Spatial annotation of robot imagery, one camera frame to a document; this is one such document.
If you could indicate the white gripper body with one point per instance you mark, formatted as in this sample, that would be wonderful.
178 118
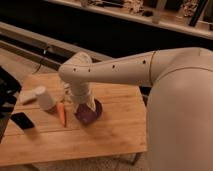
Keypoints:
80 93

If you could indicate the white ceramic cup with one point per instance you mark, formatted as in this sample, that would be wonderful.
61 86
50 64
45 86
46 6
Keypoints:
44 99

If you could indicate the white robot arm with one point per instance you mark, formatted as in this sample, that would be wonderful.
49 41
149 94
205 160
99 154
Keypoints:
179 108

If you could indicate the orange carrot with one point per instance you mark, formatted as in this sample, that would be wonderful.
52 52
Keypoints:
61 112

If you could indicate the wooden table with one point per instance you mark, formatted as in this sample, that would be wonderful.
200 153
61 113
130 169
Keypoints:
121 129

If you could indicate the long wooden bench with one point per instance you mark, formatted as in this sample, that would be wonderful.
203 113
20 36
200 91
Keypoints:
37 43

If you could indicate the black phone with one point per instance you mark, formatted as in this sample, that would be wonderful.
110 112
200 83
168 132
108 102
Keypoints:
22 120

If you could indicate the black chair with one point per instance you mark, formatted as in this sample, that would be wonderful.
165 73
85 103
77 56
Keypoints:
9 86

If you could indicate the wooden shelf with clutter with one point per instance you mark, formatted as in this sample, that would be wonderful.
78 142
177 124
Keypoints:
134 10

